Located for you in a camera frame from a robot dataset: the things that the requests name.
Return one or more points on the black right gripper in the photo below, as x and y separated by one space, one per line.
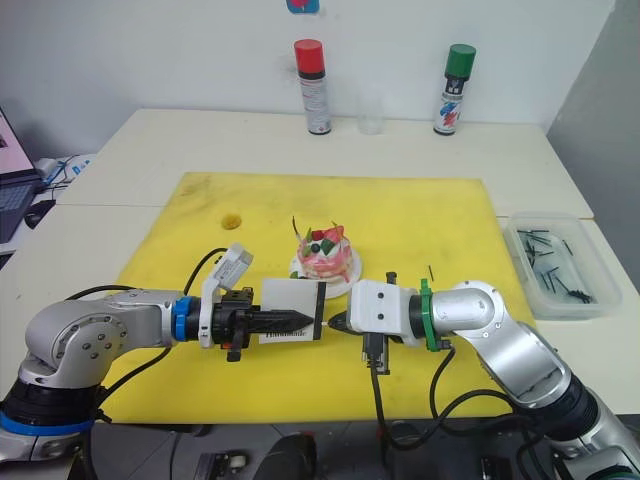
376 350

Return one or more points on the yellow foam mat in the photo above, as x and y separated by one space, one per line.
400 225

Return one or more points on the white and blue packet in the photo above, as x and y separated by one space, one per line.
65 167

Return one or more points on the green-capped spray can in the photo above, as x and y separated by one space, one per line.
452 95

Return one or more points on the clear plastic cup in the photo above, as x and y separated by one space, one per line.
370 117

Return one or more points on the pink fruit-topped cake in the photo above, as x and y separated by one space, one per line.
325 252

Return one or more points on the blue and pink wall sticker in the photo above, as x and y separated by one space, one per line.
302 5

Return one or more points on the black computer mouse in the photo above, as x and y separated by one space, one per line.
37 215

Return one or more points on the thin dark candle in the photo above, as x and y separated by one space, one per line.
297 227

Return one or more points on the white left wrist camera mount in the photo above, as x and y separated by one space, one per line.
207 320

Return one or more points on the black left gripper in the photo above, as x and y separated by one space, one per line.
231 320

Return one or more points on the red-capped spray can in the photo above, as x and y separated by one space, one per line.
315 95

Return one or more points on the clear plastic container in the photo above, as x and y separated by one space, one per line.
600 280

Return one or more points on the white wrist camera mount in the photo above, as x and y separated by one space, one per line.
207 320
375 310

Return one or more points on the white matchbox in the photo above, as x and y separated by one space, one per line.
290 296

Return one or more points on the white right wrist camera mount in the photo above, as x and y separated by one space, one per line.
375 310

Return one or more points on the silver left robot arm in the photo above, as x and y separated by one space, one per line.
75 335

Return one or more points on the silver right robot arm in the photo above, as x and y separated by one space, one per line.
505 335

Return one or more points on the open laptop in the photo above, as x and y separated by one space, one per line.
12 195

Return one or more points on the white cake plate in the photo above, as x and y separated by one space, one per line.
350 280

